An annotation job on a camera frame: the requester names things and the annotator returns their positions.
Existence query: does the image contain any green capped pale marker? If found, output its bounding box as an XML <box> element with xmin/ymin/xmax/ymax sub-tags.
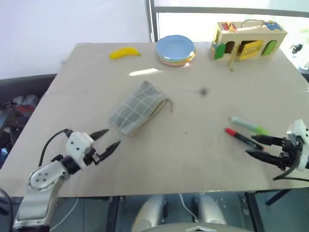
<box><xmin>230</xmin><ymin>116</ymin><xmax>269</xmax><ymax>136</ymax></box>

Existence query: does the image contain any white cable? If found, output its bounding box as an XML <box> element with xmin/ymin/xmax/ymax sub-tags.
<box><xmin>178</xmin><ymin>193</ymin><xmax>201</xmax><ymax>222</ymax></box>

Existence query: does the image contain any key on string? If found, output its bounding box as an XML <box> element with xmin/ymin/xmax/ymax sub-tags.
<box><xmin>226</xmin><ymin>53</ymin><xmax>235</xmax><ymax>72</ymax></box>

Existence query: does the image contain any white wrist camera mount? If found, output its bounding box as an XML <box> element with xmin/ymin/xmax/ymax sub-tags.
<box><xmin>285</xmin><ymin>117</ymin><xmax>309</xmax><ymax>171</ymax></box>
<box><xmin>66</xmin><ymin>131</ymin><xmax>96</xmax><ymax>169</ymax></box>

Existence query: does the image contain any red capped black marker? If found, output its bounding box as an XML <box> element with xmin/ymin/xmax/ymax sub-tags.
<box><xmin>224</xmin><ymin>127</ymin><xmax>265</xmax><ymax>151</ymax></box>

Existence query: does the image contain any wooden lock box toy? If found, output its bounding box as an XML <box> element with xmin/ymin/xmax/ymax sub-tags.
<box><xmin>209</xmin><ymin>18</ymin><xmax>288</xmax><ymax>61</ymax></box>

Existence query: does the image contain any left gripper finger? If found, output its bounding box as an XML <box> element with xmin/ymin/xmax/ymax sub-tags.
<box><xmin>100</xmin><ymin>140</ymin><xmax>122</xmax><ymax>162</ymax></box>
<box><xmin>90</xmin><ymin>129</ymin><xmax>110</xmax><ymax>143</ymax></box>

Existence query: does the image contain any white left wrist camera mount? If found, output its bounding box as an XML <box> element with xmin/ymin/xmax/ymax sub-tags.
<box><xmin>66</xmin><ymin>131</ymin><xmax>96</xmax><ymax>169</ymax></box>

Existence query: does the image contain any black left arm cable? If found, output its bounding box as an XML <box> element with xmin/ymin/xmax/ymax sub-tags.
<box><xmin>38</xmin><ymin>129</ymin><xmax>73</xmax><ymax>168</ymax></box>

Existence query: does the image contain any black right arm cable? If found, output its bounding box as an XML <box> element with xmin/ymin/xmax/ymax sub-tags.
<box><xmin>272</xmin><ymin>165</ymin><xmax>309</xmax><ymax>182</ymax></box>

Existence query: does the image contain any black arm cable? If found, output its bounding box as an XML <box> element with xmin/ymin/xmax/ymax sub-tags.
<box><xmin>38</xmin><ymin>129</ymin><xmax>73</xmax><ymax>168</ymax></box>
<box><xmin>272</xmin><ymin>165</ymin><xmax>309</xmax><ymax>182</ymax></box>

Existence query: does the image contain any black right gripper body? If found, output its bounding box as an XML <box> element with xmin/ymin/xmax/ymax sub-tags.
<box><xmin>277</xmin><ymin>136</ymin><xmax>303</xmax><ymax>170</ymax></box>

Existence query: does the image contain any yellow plate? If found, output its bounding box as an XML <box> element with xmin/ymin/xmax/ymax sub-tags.
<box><xmin>159</xmin><ymin>49</ymin><xmax>196</xmax><ymax>63</ymax></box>

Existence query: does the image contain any dark storage shelf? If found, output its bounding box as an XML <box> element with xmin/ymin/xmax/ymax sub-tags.
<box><xmin>0</xmin><ymin>73</ymin><xmax>59</xmax><ymax>170</ymax></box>

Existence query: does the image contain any grey rounded robot leg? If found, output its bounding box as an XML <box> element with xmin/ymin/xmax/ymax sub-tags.
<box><xmin>192</xmin><ymin>192</ymin><xmax>227</xmax><ymax>228</ymax></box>
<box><xmin>131</xmin><ymin>194</ymin><xmax>169</xmax><ymax>232</ymax></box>

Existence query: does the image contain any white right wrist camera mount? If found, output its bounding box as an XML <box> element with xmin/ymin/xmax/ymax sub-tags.
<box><xmin>285</xmin><ymin>117</ymin><xmax>309</xmax><ymax>171</ymax></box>

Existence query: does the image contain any green plate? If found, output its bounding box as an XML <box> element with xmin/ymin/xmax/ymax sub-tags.
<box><xmin>156</xmin><ymin>49</ymin><xmax>196</xmax><ymax>61</ymax></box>

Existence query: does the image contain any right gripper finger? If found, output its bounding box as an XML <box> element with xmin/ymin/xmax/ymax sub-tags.
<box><xmin>250</xmin><ymin>134</ymin><xmax>283</xmax><ymax>147</ymax></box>
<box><xmin>245</xmin><ymin>149</ymin><xmax>282</xmax><ymax>168</ymax></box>

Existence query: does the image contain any small black object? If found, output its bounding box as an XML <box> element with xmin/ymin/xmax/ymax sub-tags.
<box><xmin>289</xmin><ymin>43</ymin><xmax>305</xmax><ymax>55</ymax></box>

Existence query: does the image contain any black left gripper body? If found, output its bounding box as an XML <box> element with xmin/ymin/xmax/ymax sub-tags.
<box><xmin>83</xmin><ymin>146</ymin><xmax>107</xmax><ymax>167</ymax></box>

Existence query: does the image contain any pink plate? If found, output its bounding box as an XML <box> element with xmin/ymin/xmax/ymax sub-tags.
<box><xmin>158</xmin><ymin>52</ymin><xmax>197</xmax><ymax>67</ymax></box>

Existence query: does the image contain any yellow toy banana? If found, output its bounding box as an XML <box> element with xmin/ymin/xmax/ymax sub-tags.
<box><xmin>108</xmin><ymin>46</ymin><xmax>142</xmax><ymax>60</ymax></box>

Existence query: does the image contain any grey plaid pouch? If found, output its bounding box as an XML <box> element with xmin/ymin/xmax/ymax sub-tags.
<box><xmin>108</xmin><ymin>80</ymin><xmax>174</xmax><ymax>137</ymax></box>

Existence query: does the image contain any grey robot torso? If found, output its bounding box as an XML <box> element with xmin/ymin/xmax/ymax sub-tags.
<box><xmin>147</xmin><ymin>221</ymin><xmax>247</xmax><ymax>232</ymax></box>

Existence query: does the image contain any grey window frame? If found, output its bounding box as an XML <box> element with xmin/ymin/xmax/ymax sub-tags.
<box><xmin>144</xmin><ymin>0</ymin><xmax>309</xmax><ymax>44</ymax></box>

